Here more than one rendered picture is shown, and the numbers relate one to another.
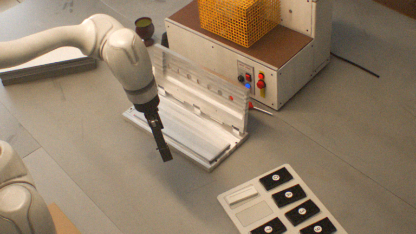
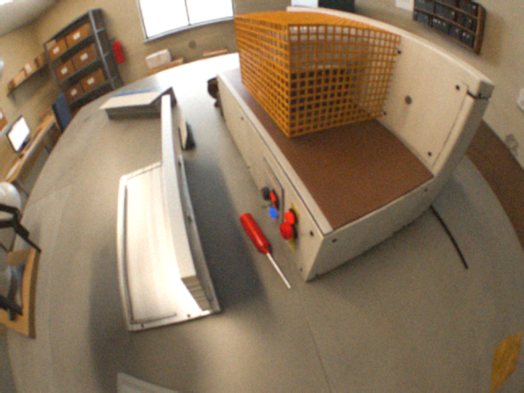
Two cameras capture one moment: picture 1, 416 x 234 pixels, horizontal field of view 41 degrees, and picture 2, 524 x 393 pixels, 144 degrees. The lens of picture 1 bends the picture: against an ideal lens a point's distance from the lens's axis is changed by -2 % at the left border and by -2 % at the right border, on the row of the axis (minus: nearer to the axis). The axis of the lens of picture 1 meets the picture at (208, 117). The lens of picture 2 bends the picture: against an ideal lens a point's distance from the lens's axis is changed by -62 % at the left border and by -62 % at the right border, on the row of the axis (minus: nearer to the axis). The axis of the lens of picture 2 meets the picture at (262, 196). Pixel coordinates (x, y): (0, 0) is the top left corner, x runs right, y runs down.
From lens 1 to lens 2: 1.75 m
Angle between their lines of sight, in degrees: 20
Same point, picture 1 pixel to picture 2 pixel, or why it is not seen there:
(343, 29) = not seen: hidden behind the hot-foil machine
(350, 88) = (433, 277)
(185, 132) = (145, 245)
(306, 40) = (421, 173)
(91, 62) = (155, 111)
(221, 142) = (169, 299)
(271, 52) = (340, 170)
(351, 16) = not seen: hidden behind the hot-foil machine
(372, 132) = (417, 381)
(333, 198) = not seen: outside the picture
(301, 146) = (295, 380)
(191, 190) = (103, 336)
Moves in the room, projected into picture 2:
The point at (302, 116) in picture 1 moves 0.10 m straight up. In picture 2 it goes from (341, 312) to (359, 303)
